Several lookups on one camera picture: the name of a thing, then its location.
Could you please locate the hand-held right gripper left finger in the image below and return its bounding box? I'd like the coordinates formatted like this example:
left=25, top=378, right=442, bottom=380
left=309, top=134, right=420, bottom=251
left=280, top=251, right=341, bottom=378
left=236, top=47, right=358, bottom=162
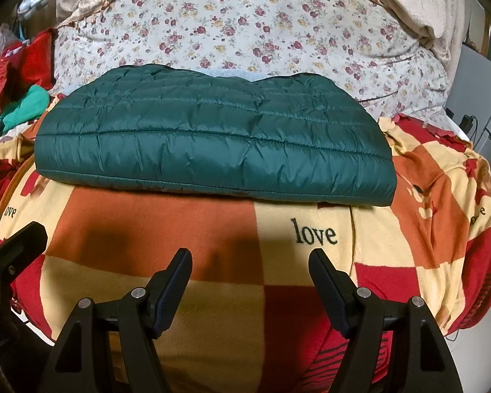
left=41, top=248, right=194, bottom=393

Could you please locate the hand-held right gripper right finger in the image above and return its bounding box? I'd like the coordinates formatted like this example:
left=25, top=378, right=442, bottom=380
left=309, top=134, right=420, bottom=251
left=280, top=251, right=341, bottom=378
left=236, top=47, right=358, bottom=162
left=308, top=249, right=464, bottom=393

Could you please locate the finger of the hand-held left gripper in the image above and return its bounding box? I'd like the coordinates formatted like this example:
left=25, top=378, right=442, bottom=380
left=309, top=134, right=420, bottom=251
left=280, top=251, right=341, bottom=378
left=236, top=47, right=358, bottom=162
left=0, top=221, right=49, bottom=320

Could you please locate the dark green quilted jacket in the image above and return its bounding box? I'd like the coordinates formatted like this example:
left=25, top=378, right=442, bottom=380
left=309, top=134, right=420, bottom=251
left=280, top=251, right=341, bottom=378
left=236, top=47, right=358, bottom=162
left=35, top=64, right=397, bottom=207

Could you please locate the red orange checkered blanket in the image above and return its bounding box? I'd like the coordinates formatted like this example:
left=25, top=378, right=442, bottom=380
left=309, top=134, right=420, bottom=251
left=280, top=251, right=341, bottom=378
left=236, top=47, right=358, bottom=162
left=0, top=112, right=491, bottom=393

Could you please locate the bright green garment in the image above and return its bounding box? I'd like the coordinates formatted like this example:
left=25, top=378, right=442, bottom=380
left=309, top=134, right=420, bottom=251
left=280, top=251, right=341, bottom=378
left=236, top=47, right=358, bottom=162
left=0, top=85, right=50, bottom=139

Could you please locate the red cloth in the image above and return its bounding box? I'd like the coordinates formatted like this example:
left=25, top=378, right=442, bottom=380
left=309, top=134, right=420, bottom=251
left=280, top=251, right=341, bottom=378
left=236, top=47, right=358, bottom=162
left=0, top=28, right=56, bottom=127

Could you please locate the clear plastic bag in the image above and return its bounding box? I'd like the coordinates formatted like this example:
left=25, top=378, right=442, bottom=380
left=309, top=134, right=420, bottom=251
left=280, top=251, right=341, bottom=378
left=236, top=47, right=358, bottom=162
left=0, top=25, right=21, bottom=54

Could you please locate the light blue cloth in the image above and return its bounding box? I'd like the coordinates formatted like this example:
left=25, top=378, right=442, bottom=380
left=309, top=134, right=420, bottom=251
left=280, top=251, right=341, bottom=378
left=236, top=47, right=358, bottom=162
left=207, top=67, right=271, bottom=84

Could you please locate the grey cabinet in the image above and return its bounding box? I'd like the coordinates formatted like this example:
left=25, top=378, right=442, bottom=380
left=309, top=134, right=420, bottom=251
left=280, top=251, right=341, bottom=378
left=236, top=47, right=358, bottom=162
left=446, top=43, right=491, bottom=160

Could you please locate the floral bed sheet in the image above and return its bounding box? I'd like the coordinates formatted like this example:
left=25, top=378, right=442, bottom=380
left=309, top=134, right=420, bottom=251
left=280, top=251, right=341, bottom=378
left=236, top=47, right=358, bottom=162
left=53, top=0, right=451, bottom=119

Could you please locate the beige quilt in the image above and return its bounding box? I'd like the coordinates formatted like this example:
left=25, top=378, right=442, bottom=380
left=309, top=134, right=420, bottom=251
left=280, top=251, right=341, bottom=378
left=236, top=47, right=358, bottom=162
left=55, top=0, right=479, bottom=66

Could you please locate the black charger with cable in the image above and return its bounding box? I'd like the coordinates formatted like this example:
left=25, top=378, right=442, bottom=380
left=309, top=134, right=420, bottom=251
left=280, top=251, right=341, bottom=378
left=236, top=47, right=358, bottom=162
left=446, top=108, right=481, bottom=144

